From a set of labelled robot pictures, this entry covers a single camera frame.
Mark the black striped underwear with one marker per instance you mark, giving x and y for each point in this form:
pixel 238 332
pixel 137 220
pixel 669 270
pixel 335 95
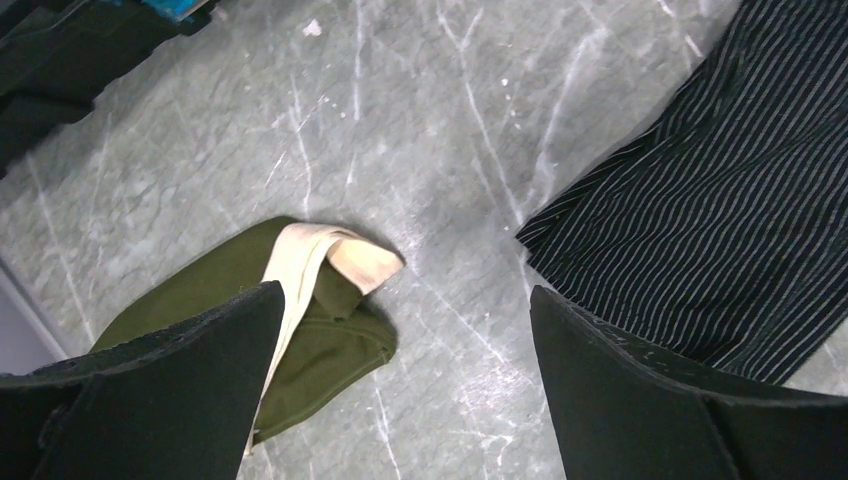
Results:
pixel 720 233

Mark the black plastic toolbox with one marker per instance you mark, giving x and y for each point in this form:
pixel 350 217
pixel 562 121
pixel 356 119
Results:
pixel 58 56

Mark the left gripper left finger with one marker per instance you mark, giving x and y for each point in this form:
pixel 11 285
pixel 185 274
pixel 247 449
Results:
pixel 176 403

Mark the olive green underwear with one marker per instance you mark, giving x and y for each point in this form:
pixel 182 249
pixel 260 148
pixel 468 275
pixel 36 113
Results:
pixel 328 339

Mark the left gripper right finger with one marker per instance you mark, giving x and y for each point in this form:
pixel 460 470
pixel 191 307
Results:
pixel 624 408

